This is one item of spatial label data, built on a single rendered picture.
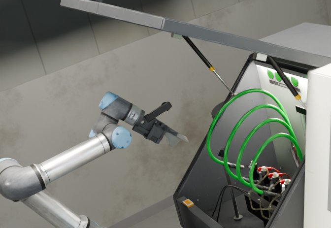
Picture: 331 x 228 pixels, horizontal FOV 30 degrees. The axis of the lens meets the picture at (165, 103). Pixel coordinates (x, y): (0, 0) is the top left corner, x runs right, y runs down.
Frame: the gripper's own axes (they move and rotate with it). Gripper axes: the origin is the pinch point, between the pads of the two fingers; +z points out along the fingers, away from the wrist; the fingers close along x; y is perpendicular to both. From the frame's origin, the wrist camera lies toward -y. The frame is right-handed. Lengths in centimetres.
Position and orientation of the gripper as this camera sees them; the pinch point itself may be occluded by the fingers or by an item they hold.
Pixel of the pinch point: (185, 137)
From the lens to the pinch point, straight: 240.9
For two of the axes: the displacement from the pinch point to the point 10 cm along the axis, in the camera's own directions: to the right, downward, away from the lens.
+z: 8.6, 4.8, 1.6
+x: 1.4, 0.7, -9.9
